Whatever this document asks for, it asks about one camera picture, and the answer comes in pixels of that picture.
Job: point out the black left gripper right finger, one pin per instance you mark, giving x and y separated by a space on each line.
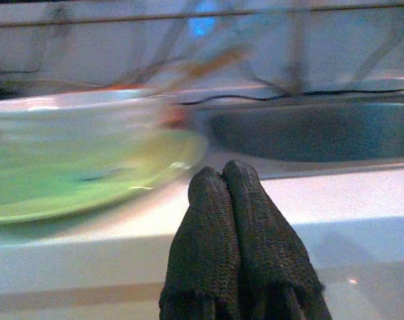
265 246

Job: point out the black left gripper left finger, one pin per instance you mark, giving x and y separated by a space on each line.
205 240

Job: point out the white bowl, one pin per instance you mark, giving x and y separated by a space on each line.
72 113

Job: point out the stainless steel sink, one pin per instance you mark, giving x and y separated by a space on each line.
305 133

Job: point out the green plate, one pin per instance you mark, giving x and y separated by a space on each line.
72 180

